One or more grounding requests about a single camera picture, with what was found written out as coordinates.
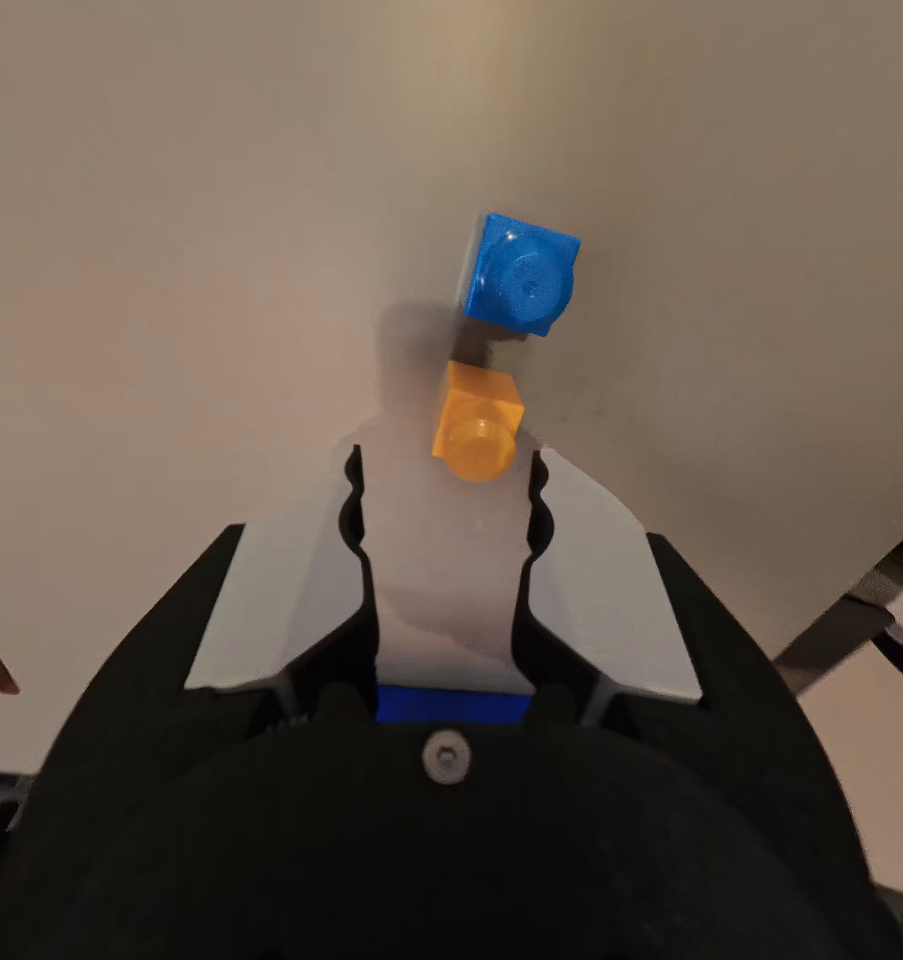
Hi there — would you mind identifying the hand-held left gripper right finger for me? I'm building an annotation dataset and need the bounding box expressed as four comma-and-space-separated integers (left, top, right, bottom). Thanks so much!
510, 448, 704, 725

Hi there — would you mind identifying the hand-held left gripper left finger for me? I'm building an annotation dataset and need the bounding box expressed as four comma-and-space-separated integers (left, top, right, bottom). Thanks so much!
183, 444, 381, 695

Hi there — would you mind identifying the blue plastic bin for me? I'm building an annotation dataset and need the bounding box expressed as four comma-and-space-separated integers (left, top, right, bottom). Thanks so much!
376, 684, 534, 725

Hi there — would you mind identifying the yellow toy block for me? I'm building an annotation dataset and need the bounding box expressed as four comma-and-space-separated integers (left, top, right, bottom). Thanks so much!
430, 361, 526, 485

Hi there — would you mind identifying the blue toy block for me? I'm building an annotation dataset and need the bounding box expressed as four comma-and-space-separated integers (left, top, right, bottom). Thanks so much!
462, 212, 582, 339

